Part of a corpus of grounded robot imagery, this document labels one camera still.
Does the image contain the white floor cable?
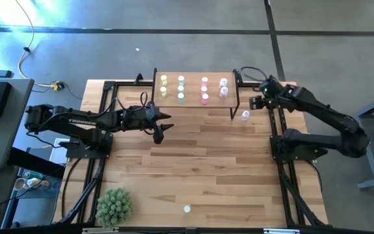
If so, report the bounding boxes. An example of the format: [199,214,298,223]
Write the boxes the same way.
[14,0,58,88]

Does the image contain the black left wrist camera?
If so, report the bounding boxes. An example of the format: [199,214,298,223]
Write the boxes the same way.
[141,104,158,120]

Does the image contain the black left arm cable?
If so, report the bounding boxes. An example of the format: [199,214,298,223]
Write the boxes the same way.
[104,91,149,120]

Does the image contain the workbench with blue frame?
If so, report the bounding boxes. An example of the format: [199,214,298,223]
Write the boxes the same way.
[337,90,374,190]

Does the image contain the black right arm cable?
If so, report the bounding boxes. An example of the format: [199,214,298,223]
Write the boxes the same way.
[240,66,269,84]

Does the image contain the green artificial plant ball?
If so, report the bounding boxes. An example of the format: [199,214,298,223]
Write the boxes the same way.
[95,187,134,228]

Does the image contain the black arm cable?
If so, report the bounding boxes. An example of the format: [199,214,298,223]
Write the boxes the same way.
[104,91,149,120]
[240,66,269,84]

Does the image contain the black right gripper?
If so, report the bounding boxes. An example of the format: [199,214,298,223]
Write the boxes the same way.
[249,76,286,112]

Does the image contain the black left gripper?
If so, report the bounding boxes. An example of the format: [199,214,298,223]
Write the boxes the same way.
[121,103,175,145]

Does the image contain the white plastic bottle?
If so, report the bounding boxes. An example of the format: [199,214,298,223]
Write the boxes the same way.
[27,177,50,191]

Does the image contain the teal can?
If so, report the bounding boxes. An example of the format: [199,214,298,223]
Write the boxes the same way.
[22,170,44,181]

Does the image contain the black slanted panel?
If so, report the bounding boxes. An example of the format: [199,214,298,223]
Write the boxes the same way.
[6,146,67,179]

